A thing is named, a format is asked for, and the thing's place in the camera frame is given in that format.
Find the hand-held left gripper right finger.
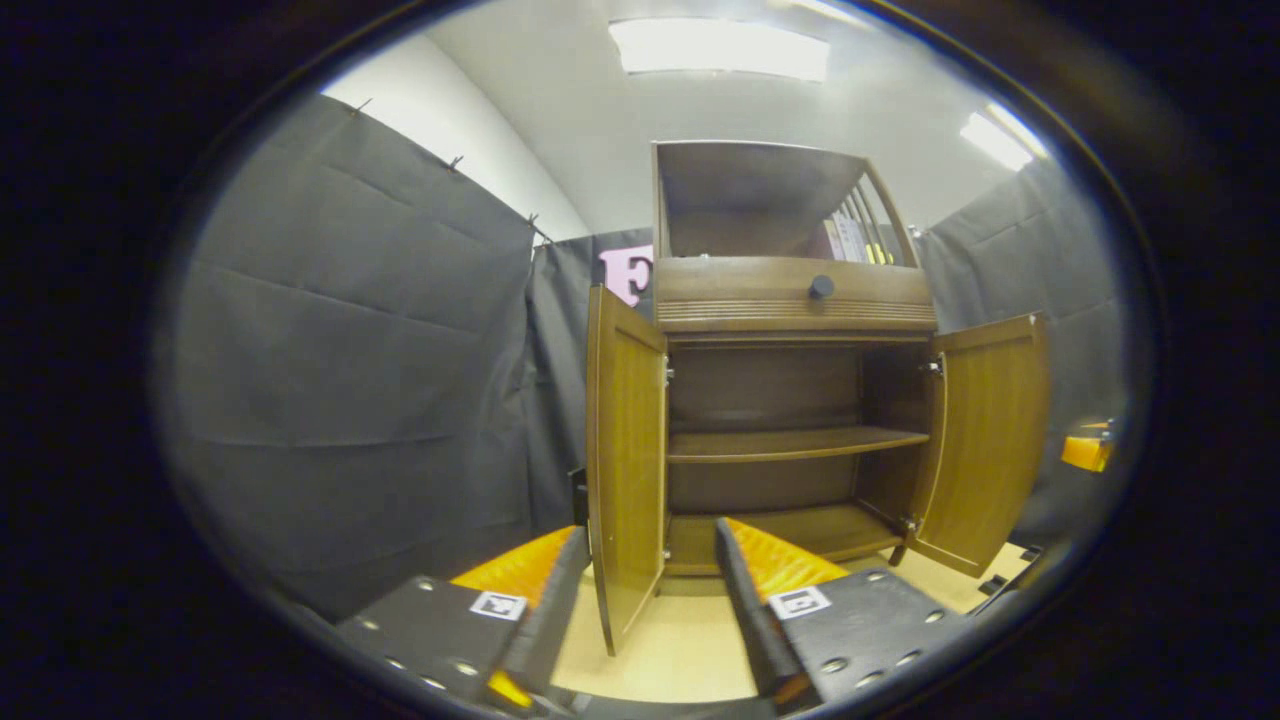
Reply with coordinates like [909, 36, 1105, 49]
[713, 517, 976, 713]

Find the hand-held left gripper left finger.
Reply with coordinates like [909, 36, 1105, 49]
[335, 525, 591, 713]

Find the wooden cabinet door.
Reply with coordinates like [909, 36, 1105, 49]
[570, 285, 669, 658]
[903, 313, 1053, 579]

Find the wooden double-door shoe cabinet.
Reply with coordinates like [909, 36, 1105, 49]
[650, 140, 941, 579]

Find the pale grey book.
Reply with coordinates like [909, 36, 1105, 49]
[860, 205, 896, 266]

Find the small ceiling light panel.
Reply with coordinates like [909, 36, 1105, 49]
[958, 103, 1049, 173]

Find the wooden drawer with black knob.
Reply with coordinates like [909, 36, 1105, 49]
[653, 256, 939, 336]

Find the black backdrop cloth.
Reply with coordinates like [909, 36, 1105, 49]
[150, 95, 1151, 621]

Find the large ceiling light panel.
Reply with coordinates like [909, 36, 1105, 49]
[608, 17, 833, 84]

